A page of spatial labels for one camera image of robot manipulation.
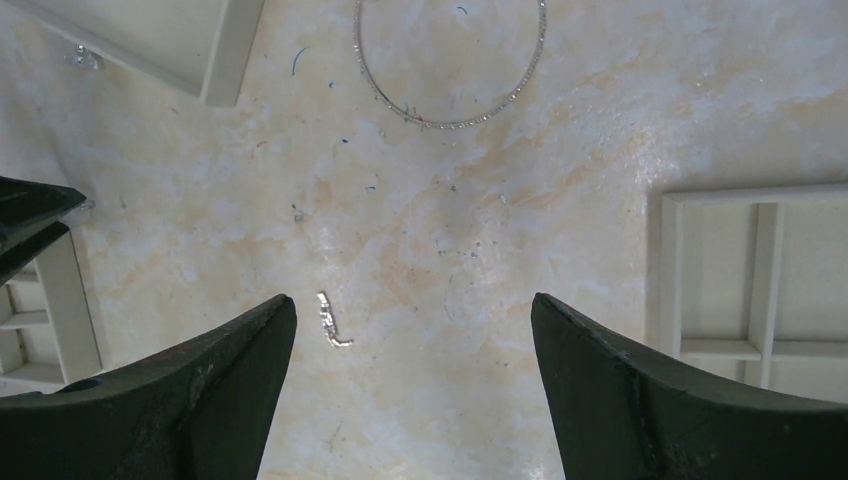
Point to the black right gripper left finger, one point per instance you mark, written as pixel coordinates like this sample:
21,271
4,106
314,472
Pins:
201,409

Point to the shallow beige open tray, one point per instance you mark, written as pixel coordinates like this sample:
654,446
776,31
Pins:
198,47

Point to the beige ring-slot tray left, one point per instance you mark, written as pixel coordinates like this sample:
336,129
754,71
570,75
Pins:
47,335

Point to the beige compartment tray right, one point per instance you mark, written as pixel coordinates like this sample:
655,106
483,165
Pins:
753,286

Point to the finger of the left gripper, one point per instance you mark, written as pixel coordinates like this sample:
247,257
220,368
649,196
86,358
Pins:
14,260
29,207

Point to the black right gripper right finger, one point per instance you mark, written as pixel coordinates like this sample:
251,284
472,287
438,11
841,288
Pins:
622,410

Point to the silver pearl-tipped bangle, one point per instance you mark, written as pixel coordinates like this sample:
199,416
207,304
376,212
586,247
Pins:
448,64

